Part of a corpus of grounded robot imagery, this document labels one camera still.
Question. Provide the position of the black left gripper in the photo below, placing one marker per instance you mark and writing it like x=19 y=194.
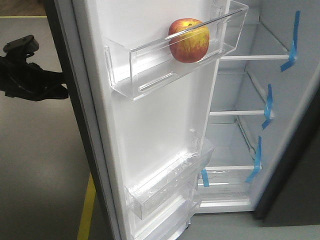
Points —
x=27 y=80

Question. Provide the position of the red yellow apple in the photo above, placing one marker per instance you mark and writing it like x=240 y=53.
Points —
x=191 y=46

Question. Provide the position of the clear fridge crisper drawer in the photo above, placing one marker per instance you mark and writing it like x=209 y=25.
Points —
x=225 y=183

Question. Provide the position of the white glass fridge shelf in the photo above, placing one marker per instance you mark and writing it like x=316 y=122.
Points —
x=257 y=43

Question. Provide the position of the dark grey fridge body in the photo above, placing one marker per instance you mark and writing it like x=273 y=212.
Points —
x=270 y=120

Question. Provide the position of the clear upper door bin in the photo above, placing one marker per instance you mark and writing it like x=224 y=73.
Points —
x=138 y=71

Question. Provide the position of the clear door bin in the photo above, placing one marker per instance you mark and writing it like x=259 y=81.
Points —
x=138 y=71
x=144 y=198

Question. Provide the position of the yellow floor tape line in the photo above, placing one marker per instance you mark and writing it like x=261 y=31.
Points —
x=46 y=191

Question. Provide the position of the clear lower door bin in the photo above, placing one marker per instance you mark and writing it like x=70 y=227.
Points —
x=144 y=198

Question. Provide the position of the blue tape strip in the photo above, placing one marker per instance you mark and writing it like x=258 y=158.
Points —
x=292 y=57

